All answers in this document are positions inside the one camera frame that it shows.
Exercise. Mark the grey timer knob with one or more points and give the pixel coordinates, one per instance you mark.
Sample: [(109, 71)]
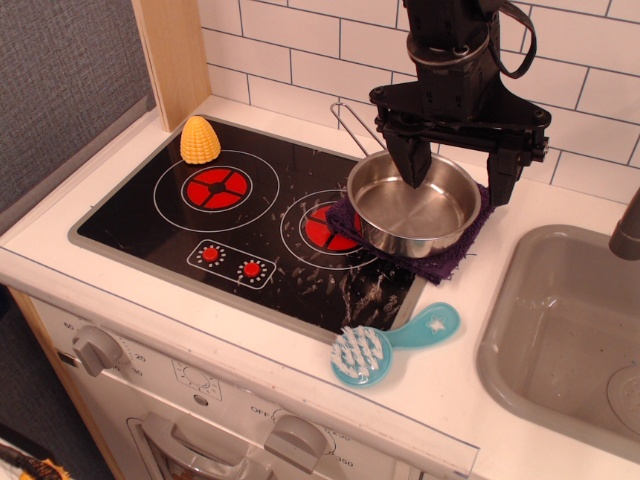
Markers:
[(96, 350)]

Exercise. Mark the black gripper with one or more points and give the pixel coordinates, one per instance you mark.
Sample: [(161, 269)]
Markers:
[(460, 100)]

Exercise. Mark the black toy stove top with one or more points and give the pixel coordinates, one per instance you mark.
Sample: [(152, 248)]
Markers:
[(263, 200)]

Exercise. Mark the wooden post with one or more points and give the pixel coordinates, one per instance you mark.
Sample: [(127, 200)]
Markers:
[(173, 45)]

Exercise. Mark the silver metal pot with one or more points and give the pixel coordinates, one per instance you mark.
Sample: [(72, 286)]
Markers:
[(400, 220)]

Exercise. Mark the grey faucet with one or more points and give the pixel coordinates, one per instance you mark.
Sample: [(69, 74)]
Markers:
[(625, 239)]

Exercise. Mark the yellow toy corn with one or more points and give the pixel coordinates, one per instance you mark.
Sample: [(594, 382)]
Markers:
[(199, 143)]

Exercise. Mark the grey oven door handle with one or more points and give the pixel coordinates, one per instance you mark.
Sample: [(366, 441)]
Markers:
[(178, 454)]

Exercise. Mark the red stove knob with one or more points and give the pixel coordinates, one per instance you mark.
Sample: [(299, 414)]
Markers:
[(210, 255), (252, 270)]

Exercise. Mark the yellow black object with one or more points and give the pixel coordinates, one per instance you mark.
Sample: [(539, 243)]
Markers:
[(16, 464)]

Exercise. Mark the grey sink basin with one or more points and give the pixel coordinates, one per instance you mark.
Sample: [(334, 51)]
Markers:
[(561, 347)]

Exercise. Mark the red left stove knob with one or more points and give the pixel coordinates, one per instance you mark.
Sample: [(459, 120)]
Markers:
[(210, 255)]

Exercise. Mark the grey oven knob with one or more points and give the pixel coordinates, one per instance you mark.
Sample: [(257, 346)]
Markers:
[(297, 442)]

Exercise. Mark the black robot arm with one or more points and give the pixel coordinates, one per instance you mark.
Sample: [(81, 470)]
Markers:
[(452, 24)]

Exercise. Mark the red right stove knob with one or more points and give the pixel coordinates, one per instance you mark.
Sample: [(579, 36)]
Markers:
[(252, 270)]

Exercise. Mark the purple cloth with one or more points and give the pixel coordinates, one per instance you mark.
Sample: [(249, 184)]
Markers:
[(342, 219)]

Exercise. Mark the teal scrub brush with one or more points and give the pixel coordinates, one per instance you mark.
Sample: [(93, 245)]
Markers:
[(362, 356)]

